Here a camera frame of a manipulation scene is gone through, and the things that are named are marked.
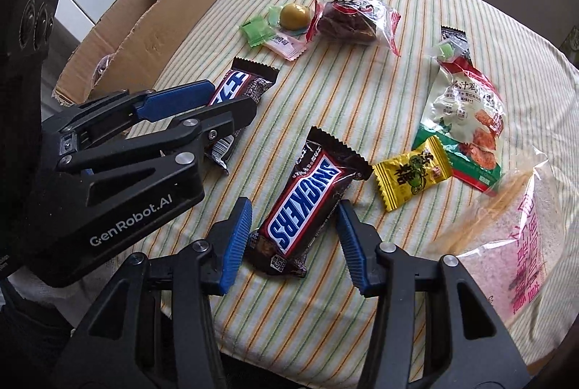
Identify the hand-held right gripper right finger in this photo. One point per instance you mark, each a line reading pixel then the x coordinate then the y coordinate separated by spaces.
pixel 350 235

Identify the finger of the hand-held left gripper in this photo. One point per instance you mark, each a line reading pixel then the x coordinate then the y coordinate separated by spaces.
pixel 217 117
pixel 176 99

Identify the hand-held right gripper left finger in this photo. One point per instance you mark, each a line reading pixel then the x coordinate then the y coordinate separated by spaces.
pixel 235 235

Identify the brown chocolate bar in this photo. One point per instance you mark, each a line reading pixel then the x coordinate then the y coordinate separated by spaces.
pixel 303 203
pixel 246 86

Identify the cardboard box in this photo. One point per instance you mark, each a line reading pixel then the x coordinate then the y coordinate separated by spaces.
pixel 149 22

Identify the yellow candy packet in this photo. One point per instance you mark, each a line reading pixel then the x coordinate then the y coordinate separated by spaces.
pixel 411 174

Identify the green square candy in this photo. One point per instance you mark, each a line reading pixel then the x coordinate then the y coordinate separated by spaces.
pixel 257 31

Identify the pink candy packet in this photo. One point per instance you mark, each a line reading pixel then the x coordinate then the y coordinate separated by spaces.
pixel 282 45

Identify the round yellow candy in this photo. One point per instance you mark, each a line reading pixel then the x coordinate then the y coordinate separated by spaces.
pixel 295 15

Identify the white green snack pouch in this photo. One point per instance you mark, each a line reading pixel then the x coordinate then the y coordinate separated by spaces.
pixel 461 113

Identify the large clear pink bag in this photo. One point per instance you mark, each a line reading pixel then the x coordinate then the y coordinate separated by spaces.
pixel 520 244

